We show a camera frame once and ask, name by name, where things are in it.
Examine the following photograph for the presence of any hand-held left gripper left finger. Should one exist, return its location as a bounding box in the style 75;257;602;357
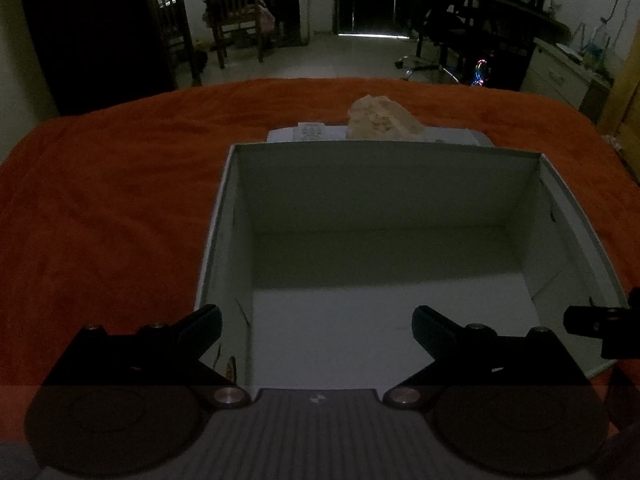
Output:
42;304;252;411

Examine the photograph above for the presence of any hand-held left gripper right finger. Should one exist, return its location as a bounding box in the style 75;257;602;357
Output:
382;305;593;411

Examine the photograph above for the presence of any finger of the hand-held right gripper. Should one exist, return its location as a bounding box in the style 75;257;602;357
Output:
563;287;640;361

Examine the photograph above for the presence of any white cardboard box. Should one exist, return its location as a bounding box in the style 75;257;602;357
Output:
192;140;630;391

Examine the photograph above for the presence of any beige cloth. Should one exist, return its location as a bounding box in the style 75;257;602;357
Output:
346;94;426;142

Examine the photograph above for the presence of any orange blanket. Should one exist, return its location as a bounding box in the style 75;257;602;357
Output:
0;77;640;461

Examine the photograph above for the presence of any white box lid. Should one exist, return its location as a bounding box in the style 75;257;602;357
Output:
266;122;496;149

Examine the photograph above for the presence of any yellow wooden cabinet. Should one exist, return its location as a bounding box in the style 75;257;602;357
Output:
597;30;640;186

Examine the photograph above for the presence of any white cabinet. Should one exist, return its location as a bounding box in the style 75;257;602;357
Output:
520;36;614;112

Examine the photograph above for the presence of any computer tower with coloured lights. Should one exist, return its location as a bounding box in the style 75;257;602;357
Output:
467;57;501;89

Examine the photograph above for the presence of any black office chair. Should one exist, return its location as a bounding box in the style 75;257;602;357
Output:
395;0;483;84

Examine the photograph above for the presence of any pink cloth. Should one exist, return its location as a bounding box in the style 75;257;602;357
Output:
252;2;278;36

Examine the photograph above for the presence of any wooden chair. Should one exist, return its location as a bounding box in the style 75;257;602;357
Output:
142;0;203;87
196;0;267;69

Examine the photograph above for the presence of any dark desk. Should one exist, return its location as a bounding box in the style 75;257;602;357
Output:
440;0;572;92

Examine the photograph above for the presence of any dark wardrobe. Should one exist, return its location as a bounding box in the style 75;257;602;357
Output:
17;0;176;117

